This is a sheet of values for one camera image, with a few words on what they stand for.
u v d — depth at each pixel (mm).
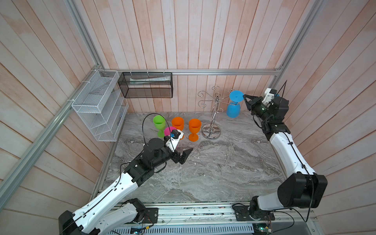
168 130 565
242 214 730
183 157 603
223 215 749
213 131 1073
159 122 972
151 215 733
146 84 1066
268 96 674
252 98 705
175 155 598
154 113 1226
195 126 955
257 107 658
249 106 675
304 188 416
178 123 939
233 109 837
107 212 436
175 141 566
